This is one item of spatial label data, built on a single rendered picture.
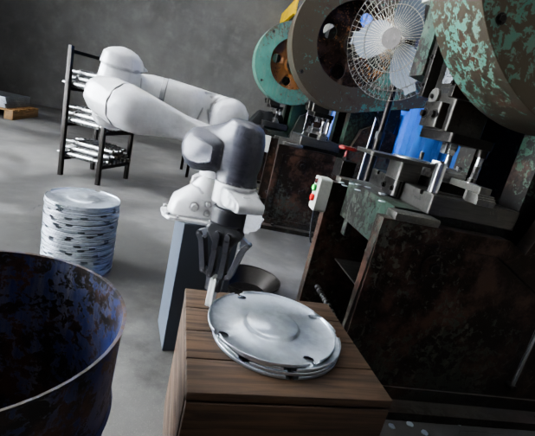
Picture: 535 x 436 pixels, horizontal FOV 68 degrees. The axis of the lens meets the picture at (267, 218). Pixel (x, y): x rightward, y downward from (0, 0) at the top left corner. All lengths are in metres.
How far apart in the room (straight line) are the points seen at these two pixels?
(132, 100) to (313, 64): 1.82
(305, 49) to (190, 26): 5.42
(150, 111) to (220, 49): 6.94
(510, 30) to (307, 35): 1.80
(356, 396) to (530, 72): 0.75
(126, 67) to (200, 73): 6.75
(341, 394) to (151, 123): 0.72
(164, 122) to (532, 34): 0.81
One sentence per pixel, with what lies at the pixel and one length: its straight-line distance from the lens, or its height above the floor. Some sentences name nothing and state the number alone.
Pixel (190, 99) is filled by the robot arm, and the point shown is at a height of 0.81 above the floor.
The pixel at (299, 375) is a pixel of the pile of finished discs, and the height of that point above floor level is 0.36.
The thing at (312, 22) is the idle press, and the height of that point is 1.38.
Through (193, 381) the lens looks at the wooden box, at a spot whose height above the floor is 0.35.
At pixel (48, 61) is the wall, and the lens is 8.33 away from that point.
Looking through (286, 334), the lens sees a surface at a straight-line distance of 0.89.
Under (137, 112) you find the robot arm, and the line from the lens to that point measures 0.98.
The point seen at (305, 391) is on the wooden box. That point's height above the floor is 0.35.
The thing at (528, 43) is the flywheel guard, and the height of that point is 1.07.
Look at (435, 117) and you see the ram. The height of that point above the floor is 0.93.
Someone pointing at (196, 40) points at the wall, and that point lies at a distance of 7.91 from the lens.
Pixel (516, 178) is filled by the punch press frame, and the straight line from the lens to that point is 1.50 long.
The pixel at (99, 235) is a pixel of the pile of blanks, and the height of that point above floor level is 0.19.
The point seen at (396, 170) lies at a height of 0.73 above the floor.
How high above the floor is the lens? 0.83
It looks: 15 degrees down
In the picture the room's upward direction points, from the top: 13 degrees clockwise
